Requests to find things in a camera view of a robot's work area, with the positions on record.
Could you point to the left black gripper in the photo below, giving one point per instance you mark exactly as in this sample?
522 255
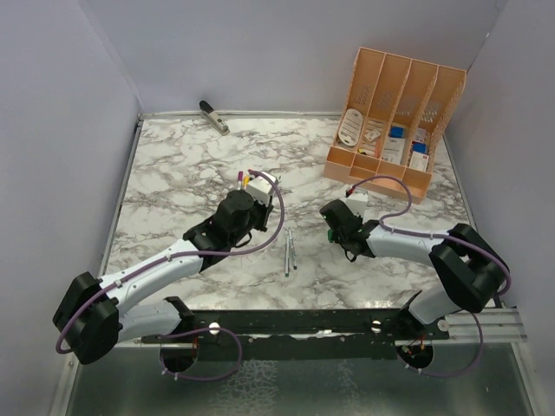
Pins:
264 212

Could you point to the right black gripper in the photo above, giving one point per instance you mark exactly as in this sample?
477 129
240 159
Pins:
359 217

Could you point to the yellow-end white marker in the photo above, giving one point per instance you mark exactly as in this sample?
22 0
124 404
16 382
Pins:
246 181

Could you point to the green-end white marker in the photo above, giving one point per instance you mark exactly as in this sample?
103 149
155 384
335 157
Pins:
287 254

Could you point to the purple-end white marker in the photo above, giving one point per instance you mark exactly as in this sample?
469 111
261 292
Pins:
240 180

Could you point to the blue-end white marker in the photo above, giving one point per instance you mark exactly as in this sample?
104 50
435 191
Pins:
292 251

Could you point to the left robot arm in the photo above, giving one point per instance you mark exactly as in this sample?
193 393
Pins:
94 313

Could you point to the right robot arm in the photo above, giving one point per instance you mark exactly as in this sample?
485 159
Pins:
469 270

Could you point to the blue white box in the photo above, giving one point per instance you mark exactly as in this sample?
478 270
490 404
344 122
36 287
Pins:
396 139

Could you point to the white oval perforated plate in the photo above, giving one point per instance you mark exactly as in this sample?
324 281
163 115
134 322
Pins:
350 128

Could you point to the red white box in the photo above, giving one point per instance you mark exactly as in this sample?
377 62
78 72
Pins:
419 157

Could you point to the white paper cards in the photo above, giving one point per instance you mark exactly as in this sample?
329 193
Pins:
372 134

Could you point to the grey black stapler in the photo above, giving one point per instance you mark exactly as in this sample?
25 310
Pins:
212 117

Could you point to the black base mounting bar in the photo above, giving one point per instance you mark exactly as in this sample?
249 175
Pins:
291 334

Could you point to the peach desk organizer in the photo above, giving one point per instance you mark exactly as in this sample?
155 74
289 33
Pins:
398 91

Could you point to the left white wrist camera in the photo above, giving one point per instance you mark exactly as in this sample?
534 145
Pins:
260 189

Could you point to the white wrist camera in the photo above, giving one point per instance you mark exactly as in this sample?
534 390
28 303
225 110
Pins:
357 201
260 189

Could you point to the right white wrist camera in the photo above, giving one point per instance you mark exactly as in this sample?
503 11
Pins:
357 201

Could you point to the aluminium frame rail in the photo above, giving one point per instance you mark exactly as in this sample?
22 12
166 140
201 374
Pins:
497 326

